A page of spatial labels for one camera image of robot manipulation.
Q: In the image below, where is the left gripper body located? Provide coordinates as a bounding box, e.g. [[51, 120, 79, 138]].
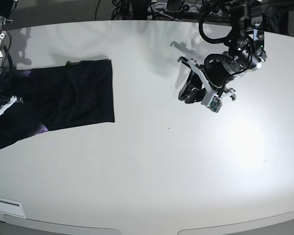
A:
[[203, 53, 245, 91]]

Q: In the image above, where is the black T-shirt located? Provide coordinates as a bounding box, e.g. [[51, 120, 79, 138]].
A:
[[0, 59, 115, 149]]

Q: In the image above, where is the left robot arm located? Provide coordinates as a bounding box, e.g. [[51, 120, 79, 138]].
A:
[[178, 0, 267, 111]]

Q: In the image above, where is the grey power strip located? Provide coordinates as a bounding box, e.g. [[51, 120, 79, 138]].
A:
[[181, 2, 223, 14]]

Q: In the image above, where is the white label plate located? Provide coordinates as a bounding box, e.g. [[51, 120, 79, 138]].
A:
[[0, 198, 26, 218]]

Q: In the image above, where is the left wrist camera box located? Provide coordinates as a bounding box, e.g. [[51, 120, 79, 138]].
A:
[[200, 93, 222, 113]]

